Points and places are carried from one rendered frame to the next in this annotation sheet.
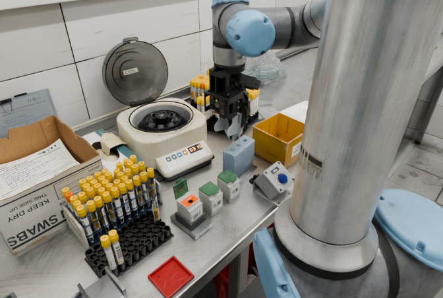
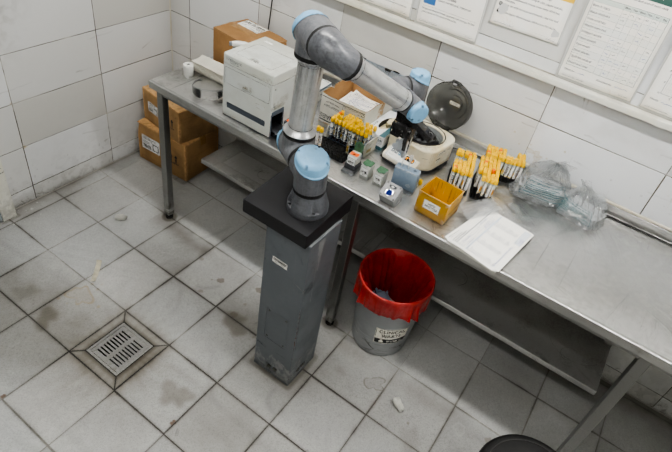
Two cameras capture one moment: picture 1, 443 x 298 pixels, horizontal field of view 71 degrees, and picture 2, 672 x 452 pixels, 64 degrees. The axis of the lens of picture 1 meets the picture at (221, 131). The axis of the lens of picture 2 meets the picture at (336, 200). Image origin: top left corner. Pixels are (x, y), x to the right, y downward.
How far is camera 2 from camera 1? 1.83 m
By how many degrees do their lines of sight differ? 58
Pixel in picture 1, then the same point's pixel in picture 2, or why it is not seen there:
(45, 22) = (429, 45)
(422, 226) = (307, 153)
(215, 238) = (343, 177)
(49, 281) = not seen: hidden behind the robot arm
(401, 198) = (321, 153)
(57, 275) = not seen: hidden behind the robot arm
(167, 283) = not seen: hidden behind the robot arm
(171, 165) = (389, 152)
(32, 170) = (362, 105)
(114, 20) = (468, 67)
